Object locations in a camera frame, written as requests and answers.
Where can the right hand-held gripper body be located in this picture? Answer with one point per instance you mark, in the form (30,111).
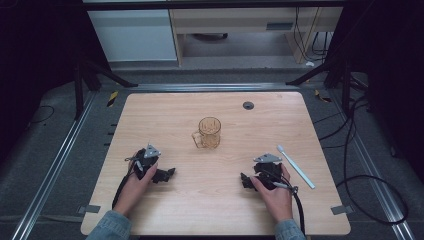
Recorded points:
(266,170)

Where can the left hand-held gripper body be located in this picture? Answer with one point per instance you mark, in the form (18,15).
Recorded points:
(145,161)

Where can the person's left hand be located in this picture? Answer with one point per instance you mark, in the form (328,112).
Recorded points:
(134,191)

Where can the person's right hand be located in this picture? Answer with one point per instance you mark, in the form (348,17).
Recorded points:
(276,198)

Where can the white toothbrush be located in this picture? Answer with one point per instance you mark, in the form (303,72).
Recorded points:
(296,167)

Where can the wooden table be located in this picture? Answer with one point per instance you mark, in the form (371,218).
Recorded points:
(206,196)

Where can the amber glass mug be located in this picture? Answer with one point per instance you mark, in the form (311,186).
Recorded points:
(208,133)

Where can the yellow black tape strip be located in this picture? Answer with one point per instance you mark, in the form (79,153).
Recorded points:
(322,97)
(112,98)

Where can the grey tape piece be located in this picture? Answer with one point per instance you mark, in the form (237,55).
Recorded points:
(88,209)
(342,209)

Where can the black tripod stand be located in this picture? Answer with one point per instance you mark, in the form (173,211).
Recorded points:
(79,86)
(345,78)

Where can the white cabinet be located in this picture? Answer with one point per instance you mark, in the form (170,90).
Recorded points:
(133,35)

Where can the light wooden desk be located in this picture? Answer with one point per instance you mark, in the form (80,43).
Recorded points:
(240,19)

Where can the aluminium floor rail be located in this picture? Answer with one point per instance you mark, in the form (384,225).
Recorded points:
(373,173)
(53,166)
(213,87)

